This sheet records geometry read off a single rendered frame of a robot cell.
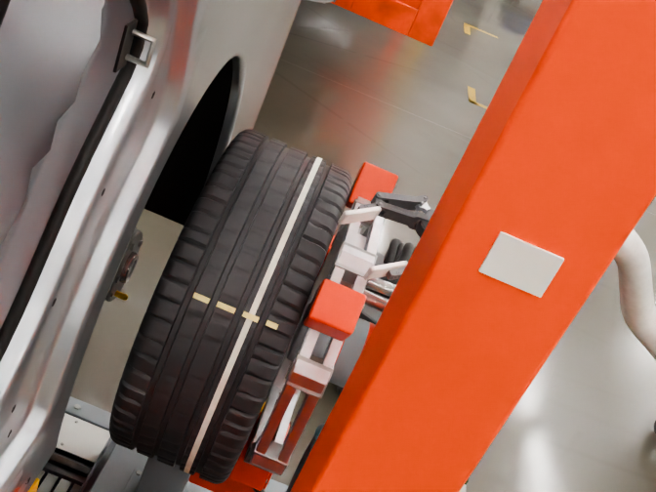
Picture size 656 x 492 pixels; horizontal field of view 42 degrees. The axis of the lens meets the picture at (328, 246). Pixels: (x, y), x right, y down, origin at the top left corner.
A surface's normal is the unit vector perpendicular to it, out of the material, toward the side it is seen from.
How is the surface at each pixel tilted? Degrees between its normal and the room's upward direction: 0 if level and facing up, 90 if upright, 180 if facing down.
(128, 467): 0
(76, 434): 0
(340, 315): 45
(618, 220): 90
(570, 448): 0
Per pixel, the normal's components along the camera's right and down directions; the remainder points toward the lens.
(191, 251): 0.14, -0.22
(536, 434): 0.36, -0.80
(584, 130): -0.16, 0.47
